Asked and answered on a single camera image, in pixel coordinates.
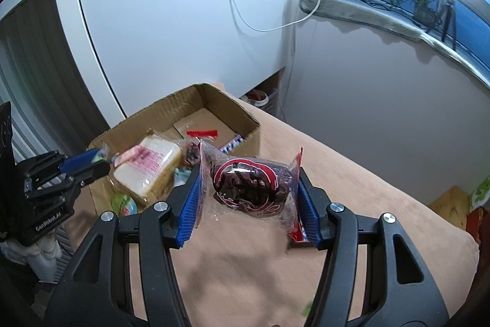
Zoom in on green patterned box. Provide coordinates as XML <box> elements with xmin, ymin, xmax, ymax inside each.
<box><xmin>469</xmin><ymin>176</ymin><xmax>490</xmax><ymax>213</ymax></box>

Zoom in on bread slices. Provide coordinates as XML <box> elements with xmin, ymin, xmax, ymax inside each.
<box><xmin>110</xmin><ymin>135</ymin><xmax>183</xmax><ymax>204</ymax></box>

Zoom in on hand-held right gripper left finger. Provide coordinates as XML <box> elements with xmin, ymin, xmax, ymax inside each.
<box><xmin>46</xmin><ymin>165</ymin><xmax>203</xmax><ymax>327</ymax></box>

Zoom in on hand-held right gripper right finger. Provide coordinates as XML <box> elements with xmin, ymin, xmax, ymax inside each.
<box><xmin>297</xmin><ymin>167</ymin><xmax>449</xmax><ymax>327</ymax></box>

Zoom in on striped cloth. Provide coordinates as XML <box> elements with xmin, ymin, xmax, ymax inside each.
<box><xmin>0</xmin><ymin>0</ymin><xmax>115</xmax><ymax>287</ymax></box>

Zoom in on black light stand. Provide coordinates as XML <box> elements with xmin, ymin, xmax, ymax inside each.
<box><xmin>439</xmin><ymin>0</ymin><xmax>461</xmax><ymax>44</ymax></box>

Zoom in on red box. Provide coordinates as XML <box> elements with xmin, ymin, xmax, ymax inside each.
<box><xmin>464</xmin><ymin>207</ymin><xmax>488</xmax><ymax>244</ymax></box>

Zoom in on white cabinet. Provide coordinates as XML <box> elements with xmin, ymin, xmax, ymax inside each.
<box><xmin>51</xmin><ymin>0</ymin><xmax>303</xmax><ymax>130</ymax></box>

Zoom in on brown chocolate bar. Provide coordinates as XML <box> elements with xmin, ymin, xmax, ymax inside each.
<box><xmin>219</xmin><ymin>135</ymin><xmax>244</xmax><ymax>154</ymax></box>

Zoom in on person's left hand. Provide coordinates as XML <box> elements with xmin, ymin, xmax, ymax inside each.
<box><xmin>0</xmin><ymin>231</ymin><xmax>60</xmax><ymax>283</ymax></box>

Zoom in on colourful lid jelly cup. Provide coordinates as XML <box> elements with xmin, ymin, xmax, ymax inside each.
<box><xmin>110</xmin><ymin>192</ymin><xmax>139</xmax><ymax>217</ymax></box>

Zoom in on potted plant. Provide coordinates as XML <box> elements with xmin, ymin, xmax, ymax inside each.
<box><xmin>388</xmin><ymin>0</ymin><xmax>443</xmax><ymax>29</ymax></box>

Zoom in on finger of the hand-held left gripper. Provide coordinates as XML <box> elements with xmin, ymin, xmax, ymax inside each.
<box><xmin>24</xmin><ymin>150</ymin><xmax>103</xmax><ymax>182</ymax></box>
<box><xmin>24</xmin><ymin>162</ymin><xmax>112</xmax><ymax>202</ymax></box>

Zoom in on cardboard box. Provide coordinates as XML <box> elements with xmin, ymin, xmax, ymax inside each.
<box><xmin>87</xmin><ymin>82</ymin><xmax>262</xmax><ymax>217</ymax></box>

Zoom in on wooden box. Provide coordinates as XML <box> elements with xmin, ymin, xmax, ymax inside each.
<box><xmin>428</xmin><ymin>186</ymin><xmax>471</xmax><ymax>233</ymax></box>

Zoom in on red-edged date snack packet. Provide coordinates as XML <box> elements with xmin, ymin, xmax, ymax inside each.
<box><xmin>183</xmin><ymin>128</ymin><xmax>220</xmax><ymax>167</ymax></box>
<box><xmin>199</xmin><ymin>140</ymin><xmax>307</xmax><ymax>243</ymax></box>

